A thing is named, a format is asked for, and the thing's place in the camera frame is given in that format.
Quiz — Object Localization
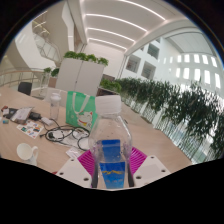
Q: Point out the clear blue-labelled water bottle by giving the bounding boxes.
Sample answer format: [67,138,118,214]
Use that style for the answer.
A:
[88,94,135,190]

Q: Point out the white ceramic mug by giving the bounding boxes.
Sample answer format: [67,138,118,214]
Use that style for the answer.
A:
[16,142,39,167]

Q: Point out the tangled black cables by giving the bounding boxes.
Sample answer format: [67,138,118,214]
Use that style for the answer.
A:
[39,118,91,151]

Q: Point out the black chair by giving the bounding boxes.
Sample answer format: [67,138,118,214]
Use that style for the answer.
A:
[17,81,33,97]

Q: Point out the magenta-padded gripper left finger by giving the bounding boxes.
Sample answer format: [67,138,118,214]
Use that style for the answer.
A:
[55,148,101,188]

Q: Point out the green tote bag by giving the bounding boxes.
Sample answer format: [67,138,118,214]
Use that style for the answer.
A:
[65,90,99,132]

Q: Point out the white cabinet topped with plants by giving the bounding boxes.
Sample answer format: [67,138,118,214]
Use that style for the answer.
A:
[54,50,110,98]

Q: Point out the clear tumbler with white lid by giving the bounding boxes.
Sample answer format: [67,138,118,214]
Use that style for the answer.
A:
[49,92,62,121]

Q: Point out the white printed card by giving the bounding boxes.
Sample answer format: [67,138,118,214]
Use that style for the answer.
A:
[65,146,84,159]

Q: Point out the open notebook with papers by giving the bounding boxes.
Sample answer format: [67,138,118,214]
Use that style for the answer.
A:
[9,106,34,125]

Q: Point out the black power adapter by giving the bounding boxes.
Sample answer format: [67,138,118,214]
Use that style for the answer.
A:
[29,112,43,122]

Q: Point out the colourful sticker sheet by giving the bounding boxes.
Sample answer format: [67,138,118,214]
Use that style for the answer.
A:
[16,119,45,139]

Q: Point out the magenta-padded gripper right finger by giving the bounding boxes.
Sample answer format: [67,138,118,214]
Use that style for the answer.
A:
[128,146,172,188]

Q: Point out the row of green plants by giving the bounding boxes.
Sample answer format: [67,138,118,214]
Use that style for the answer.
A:
[114,77,224,161]

